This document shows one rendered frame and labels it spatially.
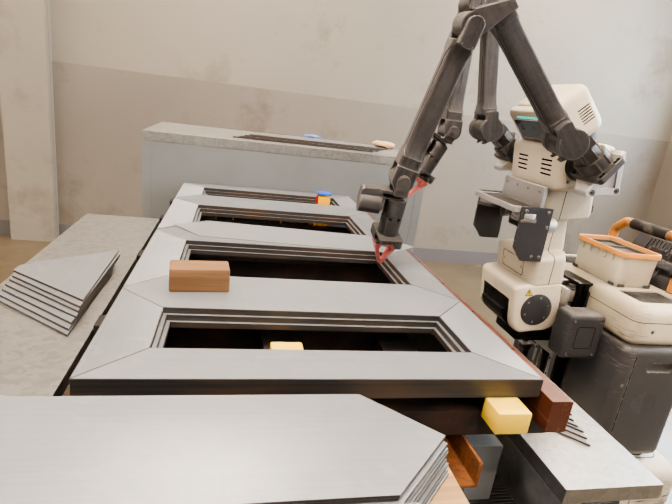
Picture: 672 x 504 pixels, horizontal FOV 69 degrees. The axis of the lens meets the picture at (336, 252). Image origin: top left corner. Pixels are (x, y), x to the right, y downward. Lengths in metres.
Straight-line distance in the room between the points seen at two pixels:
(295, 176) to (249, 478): 1.81
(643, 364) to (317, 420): 1.23
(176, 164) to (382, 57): 2.30
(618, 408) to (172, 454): 1.41
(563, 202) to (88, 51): 3.39
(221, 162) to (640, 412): 1.82
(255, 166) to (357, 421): 1.70
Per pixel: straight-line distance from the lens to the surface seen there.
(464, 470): 0.94
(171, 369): 0.78
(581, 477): 1.04
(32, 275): 1.33
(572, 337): 1.62
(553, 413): 0.93
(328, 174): 2.29
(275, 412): 0.69
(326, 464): 0.62
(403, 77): 4.17
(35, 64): 4.09
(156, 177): 2.29
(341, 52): 4.05
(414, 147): 1.23
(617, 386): 1.72
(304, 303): 1.02
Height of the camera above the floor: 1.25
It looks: 17 degrees down
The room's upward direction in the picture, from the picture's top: 7 degrees clockwise
